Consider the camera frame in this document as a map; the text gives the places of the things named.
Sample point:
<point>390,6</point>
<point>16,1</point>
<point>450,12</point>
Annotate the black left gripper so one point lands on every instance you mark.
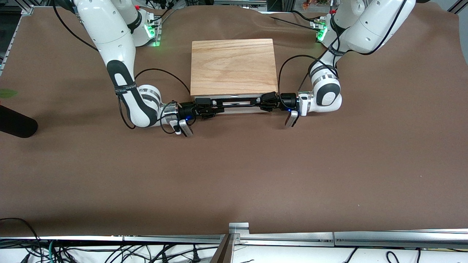
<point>287,100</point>

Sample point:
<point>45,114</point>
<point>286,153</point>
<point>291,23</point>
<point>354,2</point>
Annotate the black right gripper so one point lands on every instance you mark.
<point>186,109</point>

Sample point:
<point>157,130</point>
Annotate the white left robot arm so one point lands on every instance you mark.
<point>373,25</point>

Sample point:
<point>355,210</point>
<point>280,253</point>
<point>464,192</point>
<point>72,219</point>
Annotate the light wooden drawer cabinet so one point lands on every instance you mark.
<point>234,65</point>

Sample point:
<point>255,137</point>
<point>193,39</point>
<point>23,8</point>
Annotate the brown table cloth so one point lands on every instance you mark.
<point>234,175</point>

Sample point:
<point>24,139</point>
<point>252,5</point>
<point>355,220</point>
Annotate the orange patterned object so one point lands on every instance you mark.
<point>314,3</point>

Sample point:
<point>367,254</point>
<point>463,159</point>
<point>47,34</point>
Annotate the grey metal strut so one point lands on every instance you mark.
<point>223,252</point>

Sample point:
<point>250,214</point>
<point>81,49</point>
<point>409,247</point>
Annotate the black ribbed cylinder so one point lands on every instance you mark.
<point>18,124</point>

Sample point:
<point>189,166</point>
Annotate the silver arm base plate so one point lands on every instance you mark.
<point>156,34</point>

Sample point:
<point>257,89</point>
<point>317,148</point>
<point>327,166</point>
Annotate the aluminium frame rail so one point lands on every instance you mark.
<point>462,4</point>
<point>27,10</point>
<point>164,239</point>
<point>285,239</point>
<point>237,3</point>
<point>402,240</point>

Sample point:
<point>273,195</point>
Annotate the silver metal bracket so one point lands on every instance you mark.
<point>238,227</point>

